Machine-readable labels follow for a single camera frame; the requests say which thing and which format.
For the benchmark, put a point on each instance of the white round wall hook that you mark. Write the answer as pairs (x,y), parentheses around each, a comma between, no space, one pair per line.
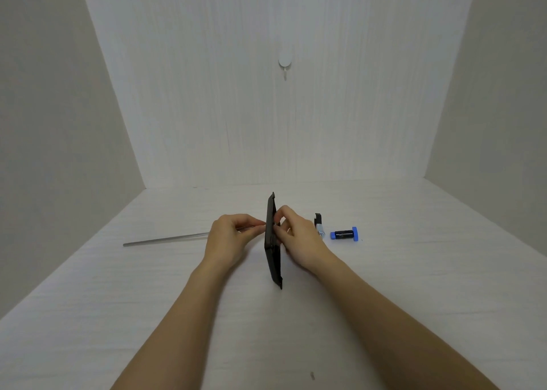
(285,62)

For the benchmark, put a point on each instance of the small black and silver part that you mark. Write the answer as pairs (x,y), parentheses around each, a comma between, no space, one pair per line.
(319,226)

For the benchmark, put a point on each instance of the black plastic panel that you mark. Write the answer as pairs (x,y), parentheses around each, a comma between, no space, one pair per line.
(273,242)

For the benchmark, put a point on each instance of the thin silver metal rod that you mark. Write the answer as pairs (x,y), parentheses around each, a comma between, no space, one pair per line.
(166,239)

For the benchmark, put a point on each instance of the person's left hand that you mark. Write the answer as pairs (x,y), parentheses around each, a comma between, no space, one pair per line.
(226,240)

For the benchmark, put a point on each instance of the person's right thumb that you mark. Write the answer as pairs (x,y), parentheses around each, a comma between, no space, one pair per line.
(280,233)

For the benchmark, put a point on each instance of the person's right hand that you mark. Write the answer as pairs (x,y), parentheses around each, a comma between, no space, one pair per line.
(301,242)

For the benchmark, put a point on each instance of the black and blue cylindrical roller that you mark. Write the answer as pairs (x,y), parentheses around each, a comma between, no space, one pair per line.
(344,234)

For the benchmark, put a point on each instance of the person's left thumb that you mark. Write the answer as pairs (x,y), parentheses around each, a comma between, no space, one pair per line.
(252,229)

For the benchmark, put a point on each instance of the person's right forearm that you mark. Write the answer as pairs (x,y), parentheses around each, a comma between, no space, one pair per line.
(393,330)

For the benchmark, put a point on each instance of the person's left forearm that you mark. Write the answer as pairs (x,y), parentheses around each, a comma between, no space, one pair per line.
(179,330)

